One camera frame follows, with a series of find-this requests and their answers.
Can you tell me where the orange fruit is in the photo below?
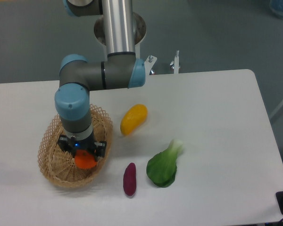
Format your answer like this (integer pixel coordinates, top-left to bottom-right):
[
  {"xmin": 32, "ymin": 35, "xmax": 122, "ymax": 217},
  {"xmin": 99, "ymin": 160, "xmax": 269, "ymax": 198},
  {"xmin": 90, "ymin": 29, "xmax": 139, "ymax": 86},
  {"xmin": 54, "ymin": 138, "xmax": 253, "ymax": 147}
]
[{"xmin": 75, "ymin": 150, "xmax": 97, "ymax": 170}]

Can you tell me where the woven wicker basket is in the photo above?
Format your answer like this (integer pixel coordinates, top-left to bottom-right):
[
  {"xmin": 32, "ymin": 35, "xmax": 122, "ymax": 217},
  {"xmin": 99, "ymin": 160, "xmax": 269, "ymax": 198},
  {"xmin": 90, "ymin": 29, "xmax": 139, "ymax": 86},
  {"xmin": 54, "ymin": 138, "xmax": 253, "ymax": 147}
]
[{"xmin": 38, "ymin": 104, "xmax": 113, "ymax": 188}]

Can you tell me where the blue bag in corner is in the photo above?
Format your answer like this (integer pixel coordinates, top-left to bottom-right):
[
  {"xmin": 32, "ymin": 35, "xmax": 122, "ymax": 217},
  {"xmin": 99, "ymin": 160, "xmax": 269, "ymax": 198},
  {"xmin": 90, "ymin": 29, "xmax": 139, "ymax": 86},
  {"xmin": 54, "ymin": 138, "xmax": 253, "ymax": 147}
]
[{"xmin": 269, "ymin": 0, "xmax": 283, "ymax": 19}]

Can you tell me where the purple sweet potato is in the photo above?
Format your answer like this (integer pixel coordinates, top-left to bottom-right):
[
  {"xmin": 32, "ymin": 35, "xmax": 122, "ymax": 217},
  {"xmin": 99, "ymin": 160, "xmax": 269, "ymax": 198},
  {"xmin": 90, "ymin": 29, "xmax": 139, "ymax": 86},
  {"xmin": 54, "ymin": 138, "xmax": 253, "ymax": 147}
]
[{"xmin": 123, "ymin": 162, "xmax": 137, "ymax": 196}]

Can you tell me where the green bok choy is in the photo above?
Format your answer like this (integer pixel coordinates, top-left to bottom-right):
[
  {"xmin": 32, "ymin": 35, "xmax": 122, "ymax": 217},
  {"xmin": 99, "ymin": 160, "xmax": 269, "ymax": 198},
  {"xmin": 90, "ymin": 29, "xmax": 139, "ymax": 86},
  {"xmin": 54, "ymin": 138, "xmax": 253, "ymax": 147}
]
[{"xmin": 146, "ymin": 139, "xmax": 183, "ymax": 188}]

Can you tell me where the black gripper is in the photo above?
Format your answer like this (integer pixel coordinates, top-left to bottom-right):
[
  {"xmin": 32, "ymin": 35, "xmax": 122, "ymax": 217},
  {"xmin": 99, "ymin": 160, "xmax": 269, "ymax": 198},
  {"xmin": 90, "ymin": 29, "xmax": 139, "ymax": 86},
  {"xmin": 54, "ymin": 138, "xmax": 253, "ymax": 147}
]
[{"xmin": 57, "ymin": 134, "xmax": 107, "ymax": 161}]

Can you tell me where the yellow mango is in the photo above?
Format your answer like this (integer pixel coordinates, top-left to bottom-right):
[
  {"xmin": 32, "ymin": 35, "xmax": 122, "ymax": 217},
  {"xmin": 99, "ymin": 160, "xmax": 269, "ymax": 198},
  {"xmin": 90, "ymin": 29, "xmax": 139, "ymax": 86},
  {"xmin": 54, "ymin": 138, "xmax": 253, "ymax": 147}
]
[{"xmin": 120, "ymin": 104, "xmax": 148, "ymax": 136}]

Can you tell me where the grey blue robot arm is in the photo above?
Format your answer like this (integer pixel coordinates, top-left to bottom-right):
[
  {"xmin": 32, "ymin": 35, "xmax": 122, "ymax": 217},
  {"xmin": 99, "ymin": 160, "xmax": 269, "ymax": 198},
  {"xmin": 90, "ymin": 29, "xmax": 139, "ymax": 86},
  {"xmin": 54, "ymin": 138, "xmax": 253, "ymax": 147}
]
[{"xmin": 54, "ymin": 0, "xmax": 145, "ymax": 161}]

